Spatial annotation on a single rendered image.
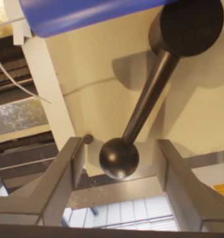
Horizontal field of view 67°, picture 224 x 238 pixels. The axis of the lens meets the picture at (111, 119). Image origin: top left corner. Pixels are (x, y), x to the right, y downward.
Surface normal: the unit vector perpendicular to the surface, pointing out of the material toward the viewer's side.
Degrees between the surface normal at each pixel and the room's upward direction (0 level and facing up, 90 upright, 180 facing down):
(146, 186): 90
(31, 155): 90
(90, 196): 90
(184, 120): 90
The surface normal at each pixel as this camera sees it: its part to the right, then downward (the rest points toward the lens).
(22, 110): -0.04, 0.28
